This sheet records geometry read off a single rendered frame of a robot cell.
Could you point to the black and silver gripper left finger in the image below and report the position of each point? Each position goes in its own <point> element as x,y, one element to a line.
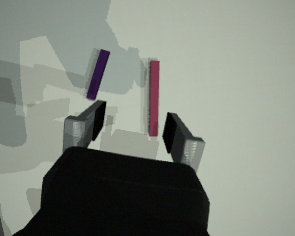
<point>81,130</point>

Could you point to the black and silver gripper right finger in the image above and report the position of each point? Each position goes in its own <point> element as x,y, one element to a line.
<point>180,143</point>

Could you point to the purple rod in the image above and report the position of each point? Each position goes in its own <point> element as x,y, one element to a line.
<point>97,74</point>

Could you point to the pink rod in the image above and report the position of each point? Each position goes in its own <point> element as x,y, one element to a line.
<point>154,98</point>

